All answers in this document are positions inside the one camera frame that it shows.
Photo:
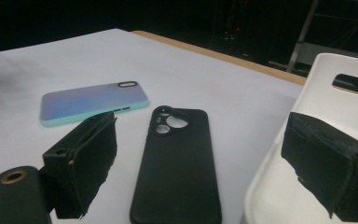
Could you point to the iridescent teal phone case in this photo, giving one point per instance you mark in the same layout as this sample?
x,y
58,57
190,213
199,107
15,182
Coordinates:
x,y
87,101

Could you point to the grey metal stand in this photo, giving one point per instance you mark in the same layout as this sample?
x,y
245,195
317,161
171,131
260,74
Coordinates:
x,y
301,34

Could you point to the white plastic container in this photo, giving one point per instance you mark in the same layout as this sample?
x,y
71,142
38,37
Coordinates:
x,y
323,99

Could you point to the black phone case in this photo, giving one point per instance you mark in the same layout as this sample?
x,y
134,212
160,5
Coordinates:
x,y
177,174

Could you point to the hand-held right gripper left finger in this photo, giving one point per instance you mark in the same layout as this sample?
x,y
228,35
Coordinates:
x,y
84,161

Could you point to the dark equipment with red light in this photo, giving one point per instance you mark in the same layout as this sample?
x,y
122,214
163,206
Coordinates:
x,y
237,37

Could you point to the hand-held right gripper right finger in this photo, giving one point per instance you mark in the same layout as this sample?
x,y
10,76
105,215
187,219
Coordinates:
x,y
332,168

